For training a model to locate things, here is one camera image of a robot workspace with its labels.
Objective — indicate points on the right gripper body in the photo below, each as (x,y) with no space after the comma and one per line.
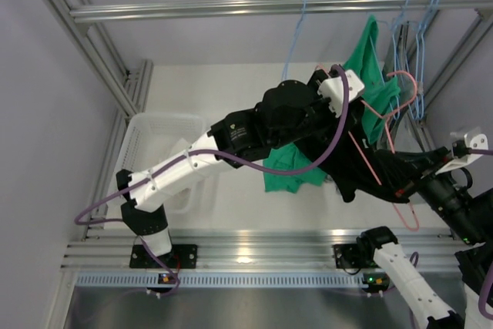
(449,202)

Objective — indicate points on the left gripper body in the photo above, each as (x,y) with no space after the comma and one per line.
(321,119)

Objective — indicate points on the pink wire hanger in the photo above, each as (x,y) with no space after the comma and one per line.
(386,118)

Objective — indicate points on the green tank top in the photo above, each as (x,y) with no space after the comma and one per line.
(290,158)

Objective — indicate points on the black tank top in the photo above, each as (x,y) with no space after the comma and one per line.
(344,165)

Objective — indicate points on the light blue wire hanger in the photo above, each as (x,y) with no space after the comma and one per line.
(296,34)

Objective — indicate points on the white tank top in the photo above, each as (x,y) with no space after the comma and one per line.
(172,147)

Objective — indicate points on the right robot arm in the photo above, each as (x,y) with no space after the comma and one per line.
(469,220)

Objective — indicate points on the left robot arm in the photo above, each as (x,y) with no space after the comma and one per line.
(287,113)

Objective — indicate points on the grey tank top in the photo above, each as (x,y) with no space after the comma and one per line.
(387,68)

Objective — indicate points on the blue hanger under grey top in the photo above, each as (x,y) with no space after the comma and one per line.
(400,27)

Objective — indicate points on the white plastic basket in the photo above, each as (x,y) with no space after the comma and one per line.
(152,137)

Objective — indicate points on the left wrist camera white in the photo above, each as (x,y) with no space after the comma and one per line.
(333,89)

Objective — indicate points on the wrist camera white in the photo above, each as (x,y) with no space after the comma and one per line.
(467,147)
(333,89)

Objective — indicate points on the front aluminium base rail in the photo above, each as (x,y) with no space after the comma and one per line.
(258,251)

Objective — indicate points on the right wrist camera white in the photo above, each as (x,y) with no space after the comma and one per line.
(467,147)

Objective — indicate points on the right aluminium frame strut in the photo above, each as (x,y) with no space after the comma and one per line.
(469,40)

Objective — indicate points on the aluminium frame strut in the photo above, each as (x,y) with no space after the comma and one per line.
(469,40)
(128,87)

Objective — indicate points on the aluminium hanging rail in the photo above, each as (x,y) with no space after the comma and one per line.
(89,14)

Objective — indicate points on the left aluminium frame strut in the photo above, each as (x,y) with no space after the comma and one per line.
(128,87)

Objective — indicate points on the grey slotted cable duct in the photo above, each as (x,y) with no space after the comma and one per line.
(201,279)

